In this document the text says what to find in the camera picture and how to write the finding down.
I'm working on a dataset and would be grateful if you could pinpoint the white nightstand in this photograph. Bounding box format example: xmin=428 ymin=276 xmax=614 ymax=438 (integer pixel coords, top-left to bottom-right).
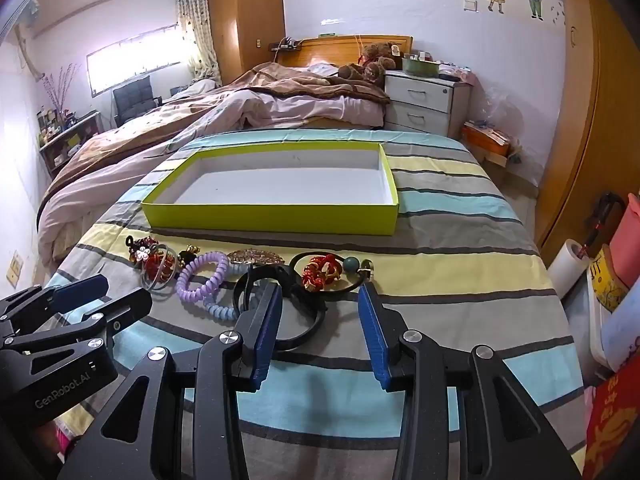
xmin=382 ymin=69 xmax=473 ymax=137

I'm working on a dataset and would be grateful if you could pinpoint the yellow box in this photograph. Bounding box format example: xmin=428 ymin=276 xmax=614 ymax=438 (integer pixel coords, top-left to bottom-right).
xmin=590 ymin=245 xmax=631 ymax=313

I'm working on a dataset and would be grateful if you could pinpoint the blue spiral hair tie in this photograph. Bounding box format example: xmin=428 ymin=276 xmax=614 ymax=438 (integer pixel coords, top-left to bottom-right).
xmin=192 ymin=262 xmax=246 ymax=323

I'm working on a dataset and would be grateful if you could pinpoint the green cardboard box tray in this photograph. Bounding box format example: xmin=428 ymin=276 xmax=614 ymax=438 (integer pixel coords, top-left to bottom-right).
xmin=140 ymin=141 xmax=401 ymax=236

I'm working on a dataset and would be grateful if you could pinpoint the window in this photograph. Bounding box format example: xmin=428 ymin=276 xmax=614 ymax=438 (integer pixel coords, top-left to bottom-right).
xmin=86 ymin=24 xmax=182 ymax=93

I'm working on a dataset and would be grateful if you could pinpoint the wide wooden wardrobe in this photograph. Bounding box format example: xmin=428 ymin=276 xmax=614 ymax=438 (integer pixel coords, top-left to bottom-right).
xmin=535 ymin=0 xmax=640 ymax=266

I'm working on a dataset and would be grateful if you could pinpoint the black chair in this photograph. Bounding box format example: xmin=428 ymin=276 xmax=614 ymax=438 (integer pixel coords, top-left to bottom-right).
xmin=112 ymin=75 xmax=162 ymax=128

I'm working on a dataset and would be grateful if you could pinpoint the tall wooden wardrobe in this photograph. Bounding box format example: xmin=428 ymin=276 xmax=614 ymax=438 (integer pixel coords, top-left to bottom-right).
xmin=206 ymin=0 xmax=287 ymax=86

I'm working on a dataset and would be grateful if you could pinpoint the floral curtain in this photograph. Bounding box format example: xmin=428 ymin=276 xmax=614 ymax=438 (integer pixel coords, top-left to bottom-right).
xmin=172 ymin=0 xmax=223 ymax=86

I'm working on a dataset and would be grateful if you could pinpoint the black wristband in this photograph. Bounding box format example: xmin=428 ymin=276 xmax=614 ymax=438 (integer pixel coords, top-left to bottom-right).
xmin=235 ymin=266 xmax=328 ymax=352

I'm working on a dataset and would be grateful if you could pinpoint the clear plastic bag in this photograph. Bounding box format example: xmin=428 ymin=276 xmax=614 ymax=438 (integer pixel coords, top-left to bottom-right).
xmin=475 ymin=80 xmax=541 ymax=126

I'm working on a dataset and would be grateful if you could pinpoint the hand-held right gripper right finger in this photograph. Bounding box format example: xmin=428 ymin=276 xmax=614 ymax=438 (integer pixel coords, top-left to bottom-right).
xmin=357 ymin=282 xmax=583 ymax=480

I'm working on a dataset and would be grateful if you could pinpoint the red and gold hair tie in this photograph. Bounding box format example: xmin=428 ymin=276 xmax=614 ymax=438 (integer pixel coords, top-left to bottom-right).
xmin=301 ymin=256 xmax=331 ymax=292

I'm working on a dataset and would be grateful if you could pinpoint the white paper roll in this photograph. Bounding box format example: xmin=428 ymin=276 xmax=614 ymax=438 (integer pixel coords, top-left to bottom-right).
xmin=547 ymin=239 xmax=593 ymax=301

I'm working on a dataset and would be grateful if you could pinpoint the wooden headboard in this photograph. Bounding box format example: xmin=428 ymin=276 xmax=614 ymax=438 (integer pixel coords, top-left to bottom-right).
xmin=274 ymin=35 xmax=415 ymax=68

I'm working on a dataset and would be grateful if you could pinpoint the grey pearl flower hair tie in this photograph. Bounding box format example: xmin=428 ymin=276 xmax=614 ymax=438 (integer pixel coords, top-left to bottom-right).
xmin=131 ymin=246 xmax=181 ymax=302

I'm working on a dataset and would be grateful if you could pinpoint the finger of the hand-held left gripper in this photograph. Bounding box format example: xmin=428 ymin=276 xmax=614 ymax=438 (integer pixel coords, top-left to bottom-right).
xmin=0 ymin=274 xmax=110 ymax=338
xmin=0 ymin=287 xmax=153 ymax=361

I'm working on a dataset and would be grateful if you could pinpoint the orange box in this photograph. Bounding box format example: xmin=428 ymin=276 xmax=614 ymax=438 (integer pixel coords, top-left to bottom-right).
xmin=460 ymin=121 xmax=513 ymax=161

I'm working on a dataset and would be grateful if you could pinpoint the brown teddy bear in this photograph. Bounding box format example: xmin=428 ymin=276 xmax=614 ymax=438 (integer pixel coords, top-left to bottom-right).
xmin=360 ymin=42 xmax=406 ymax=71

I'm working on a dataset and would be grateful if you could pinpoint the purple spiral hair tie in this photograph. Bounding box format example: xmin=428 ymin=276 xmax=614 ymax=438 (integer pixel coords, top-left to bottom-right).
xmin=175 ymin=252 xmax=232 ymax=304

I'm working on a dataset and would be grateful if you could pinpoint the green pot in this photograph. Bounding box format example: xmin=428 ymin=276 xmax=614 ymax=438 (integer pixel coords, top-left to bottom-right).
xmin=401 ymin=55 xmax=441 ymax=77

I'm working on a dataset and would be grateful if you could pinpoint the red ornament hair tie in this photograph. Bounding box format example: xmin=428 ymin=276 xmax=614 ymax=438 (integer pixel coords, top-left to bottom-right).
xmin=149 ymin=247 xmax=178 ymax=276
xmin=317 ymin=254 xmax=346 ymax=281

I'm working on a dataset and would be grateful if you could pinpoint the cluttered wooden shelf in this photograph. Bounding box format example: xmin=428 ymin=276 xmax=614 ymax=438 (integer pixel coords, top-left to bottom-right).
xmin=37 ymin=110 xmax=103 ymax=178

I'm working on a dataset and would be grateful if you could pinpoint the covered wall air conditioner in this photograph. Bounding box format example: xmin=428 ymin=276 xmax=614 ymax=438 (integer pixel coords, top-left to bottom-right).
xmin=20 ymin=0 xmax=42 ymax=28

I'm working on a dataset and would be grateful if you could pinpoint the brown and pink duvet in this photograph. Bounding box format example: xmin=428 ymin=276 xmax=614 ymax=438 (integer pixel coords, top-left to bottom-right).
xmin=36 ymin=60 xmax=392 ymax=266

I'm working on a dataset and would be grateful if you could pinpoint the pink bag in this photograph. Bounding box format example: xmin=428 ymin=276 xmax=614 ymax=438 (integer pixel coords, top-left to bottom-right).
xmin=607 ymin=192 xmax=640 ymax=271

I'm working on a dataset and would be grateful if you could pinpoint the red bag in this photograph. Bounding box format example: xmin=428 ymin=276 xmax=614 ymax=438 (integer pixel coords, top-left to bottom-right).
xmin=582 ymin=367 xmax=640 ymax=480

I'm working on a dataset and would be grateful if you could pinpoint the black beaded hair tie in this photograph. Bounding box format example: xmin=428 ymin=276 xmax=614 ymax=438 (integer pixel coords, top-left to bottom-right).
xmin=290 ymin=252 xmax=376 ymax=301

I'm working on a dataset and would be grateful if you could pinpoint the gold rhinestone hair clip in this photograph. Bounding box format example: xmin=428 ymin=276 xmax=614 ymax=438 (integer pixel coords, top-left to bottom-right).
xmin=227 ymin=249 xmax=285 ymax=273

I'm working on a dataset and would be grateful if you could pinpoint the dried branch decoration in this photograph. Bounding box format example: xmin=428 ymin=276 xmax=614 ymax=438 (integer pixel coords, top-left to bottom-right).
xmin=42 ymin=62 xmax=81 ymax=116

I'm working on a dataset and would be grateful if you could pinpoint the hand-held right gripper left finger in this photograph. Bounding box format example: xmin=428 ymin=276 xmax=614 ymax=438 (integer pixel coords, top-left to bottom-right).
xmin=57 ymin=282 xmax=284 ymax=480

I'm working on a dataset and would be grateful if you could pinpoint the striped bedsheet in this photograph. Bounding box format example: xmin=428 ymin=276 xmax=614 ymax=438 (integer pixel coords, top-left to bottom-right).
xmin=42 ymin=129 xmax=587 ymax=480

